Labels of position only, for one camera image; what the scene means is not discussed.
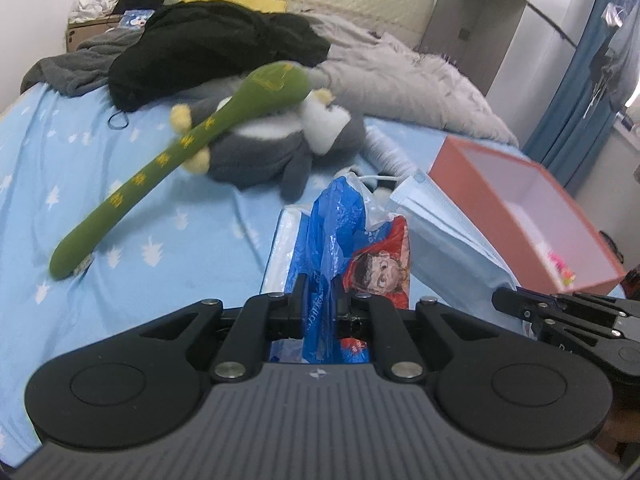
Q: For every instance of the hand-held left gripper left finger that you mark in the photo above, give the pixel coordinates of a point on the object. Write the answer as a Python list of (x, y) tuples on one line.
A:
[(260, 317)]

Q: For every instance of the blue curtain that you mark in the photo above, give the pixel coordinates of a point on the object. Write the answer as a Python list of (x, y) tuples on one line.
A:
[(565, 125)]

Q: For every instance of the red snack packet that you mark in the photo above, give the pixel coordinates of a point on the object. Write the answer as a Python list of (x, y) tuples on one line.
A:
[(382, 270)]

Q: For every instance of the green plush stick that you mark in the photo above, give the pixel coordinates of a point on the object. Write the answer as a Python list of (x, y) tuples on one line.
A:
[(200, 140)]

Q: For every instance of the orange box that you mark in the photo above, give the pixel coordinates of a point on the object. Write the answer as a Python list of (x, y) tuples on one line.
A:
[(530, 210)]

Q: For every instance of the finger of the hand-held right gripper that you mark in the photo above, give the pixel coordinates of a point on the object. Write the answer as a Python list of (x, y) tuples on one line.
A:
[(550, 304), (590, 337)]

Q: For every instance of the black jacket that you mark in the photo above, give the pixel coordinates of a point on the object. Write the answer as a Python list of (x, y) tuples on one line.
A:
[(210, 45)]

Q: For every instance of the white ribbed roll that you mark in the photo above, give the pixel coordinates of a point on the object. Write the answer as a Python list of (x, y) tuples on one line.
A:
[(390, 152)]

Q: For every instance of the blue face mask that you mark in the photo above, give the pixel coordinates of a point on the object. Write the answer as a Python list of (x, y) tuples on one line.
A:
[(450, 240)]

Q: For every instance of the white crumpled cloth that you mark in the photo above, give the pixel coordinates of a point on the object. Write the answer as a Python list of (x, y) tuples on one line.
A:
[(92, 7)]

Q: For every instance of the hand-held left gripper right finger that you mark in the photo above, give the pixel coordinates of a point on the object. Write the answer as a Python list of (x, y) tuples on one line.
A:
[(382, 320)]

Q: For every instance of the cardboard box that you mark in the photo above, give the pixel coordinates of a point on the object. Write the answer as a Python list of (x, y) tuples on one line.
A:
[(87, 35)]

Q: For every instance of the white wardrobe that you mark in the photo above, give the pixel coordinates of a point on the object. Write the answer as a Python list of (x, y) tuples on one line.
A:
[(525, 85)]

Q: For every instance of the grey penguin plush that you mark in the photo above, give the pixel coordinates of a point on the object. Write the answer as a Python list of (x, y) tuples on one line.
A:
[(270, 152)]

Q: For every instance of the blue plastic bag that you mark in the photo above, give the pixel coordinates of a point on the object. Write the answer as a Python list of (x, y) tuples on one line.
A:
[(332, 240)]

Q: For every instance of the blue printed bedsheet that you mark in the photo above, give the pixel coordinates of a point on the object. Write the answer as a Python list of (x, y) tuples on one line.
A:
[(75, 175)]

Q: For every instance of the grey blanket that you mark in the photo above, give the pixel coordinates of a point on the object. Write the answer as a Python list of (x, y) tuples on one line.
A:
[(75, 67)]

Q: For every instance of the hanging dark clothes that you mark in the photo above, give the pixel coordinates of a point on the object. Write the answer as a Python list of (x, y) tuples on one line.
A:
[(620, 60)]

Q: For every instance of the light grey quilt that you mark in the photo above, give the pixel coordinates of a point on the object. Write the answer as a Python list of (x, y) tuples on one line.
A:
[(410, 90)]

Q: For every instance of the pink small item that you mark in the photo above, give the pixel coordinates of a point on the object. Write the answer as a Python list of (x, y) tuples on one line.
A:
[(561, 267)]

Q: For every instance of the blue printed book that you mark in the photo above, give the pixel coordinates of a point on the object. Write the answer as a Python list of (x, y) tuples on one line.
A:
[(137, 19)]

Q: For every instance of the small panda plush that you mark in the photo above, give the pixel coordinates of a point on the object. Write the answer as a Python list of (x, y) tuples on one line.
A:
[(383, 194)]

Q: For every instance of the clear plastic package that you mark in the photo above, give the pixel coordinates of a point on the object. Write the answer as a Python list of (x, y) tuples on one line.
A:
[(285, 255)]

